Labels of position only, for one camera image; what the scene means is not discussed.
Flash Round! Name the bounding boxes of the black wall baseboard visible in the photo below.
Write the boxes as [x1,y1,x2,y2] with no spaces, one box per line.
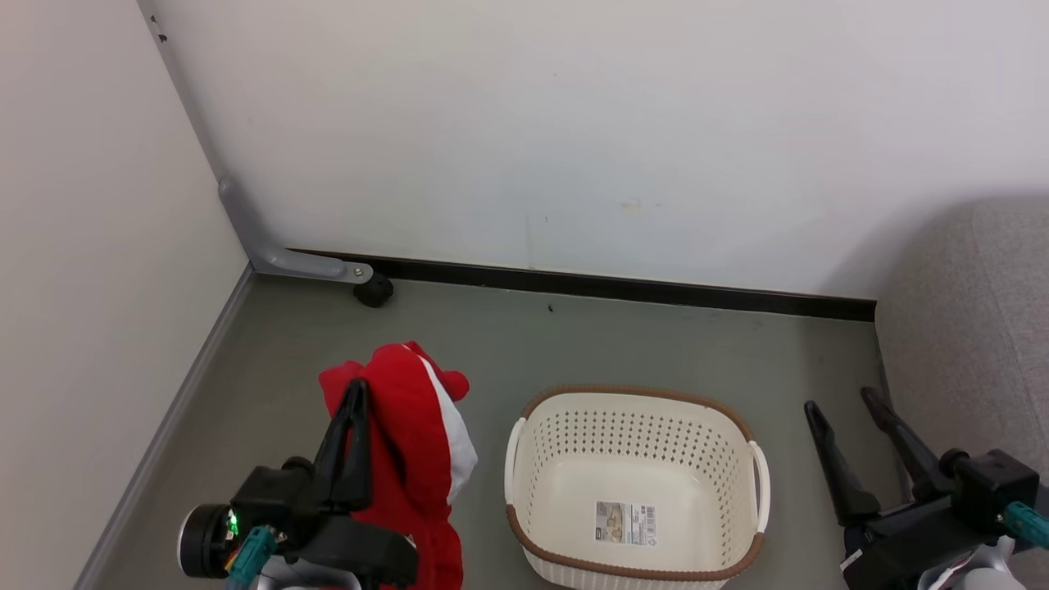
[291,250,878,323]

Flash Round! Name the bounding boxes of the grey wall skirting strip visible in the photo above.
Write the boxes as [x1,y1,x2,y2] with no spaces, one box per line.
[74,262,256,590]

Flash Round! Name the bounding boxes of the black caster wheel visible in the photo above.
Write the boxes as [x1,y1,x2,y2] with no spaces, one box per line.
[353,272,395,310]

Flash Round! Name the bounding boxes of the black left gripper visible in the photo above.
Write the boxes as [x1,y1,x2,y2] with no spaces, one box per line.
[231,379,420,588]

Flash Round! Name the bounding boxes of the teal cable connector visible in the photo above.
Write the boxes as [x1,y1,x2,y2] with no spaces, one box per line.
[228,526,280,588]
[1004,501,1049,551]

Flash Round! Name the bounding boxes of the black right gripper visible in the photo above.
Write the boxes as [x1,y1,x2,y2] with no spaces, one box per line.
[804,387,1041,590]

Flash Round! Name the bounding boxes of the grey fabric sofa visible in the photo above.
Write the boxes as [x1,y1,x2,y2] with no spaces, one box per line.
[874,195,1049,574]

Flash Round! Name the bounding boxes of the red garment white stripes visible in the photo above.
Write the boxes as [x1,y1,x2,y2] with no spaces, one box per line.
[318,341,479,590]

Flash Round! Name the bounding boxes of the grey metal partition leg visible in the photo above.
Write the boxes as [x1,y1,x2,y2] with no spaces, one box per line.
[217,176,375,285]

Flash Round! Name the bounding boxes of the white perforated laundry basket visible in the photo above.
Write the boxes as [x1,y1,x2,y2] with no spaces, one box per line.
[504,384,772,590]

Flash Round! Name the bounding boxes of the paper label with barcode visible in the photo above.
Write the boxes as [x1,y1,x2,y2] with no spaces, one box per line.
[595,501,659,547]

